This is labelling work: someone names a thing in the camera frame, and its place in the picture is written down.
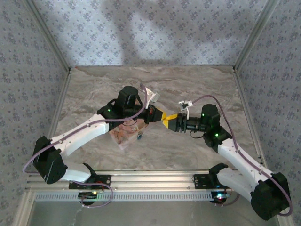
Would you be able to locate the pink illustrated diary book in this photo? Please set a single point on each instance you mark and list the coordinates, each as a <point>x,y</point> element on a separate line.
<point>123,134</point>

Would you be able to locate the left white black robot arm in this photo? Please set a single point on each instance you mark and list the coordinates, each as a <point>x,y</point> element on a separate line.
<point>80,135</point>

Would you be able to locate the aluminium table side rail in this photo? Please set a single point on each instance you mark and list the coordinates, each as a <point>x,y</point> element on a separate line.
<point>60,107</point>
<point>249,113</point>

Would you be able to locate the aluminium mounting rail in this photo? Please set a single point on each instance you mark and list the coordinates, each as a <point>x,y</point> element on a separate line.
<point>150,180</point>

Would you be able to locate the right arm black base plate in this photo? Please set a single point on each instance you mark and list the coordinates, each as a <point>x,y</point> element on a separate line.
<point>200,181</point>

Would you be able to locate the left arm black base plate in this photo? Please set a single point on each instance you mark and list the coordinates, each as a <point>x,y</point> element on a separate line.
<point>105,180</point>

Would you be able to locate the aluminium frame post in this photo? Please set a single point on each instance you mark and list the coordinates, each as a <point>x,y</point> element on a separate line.
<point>255,35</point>
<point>50,37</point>

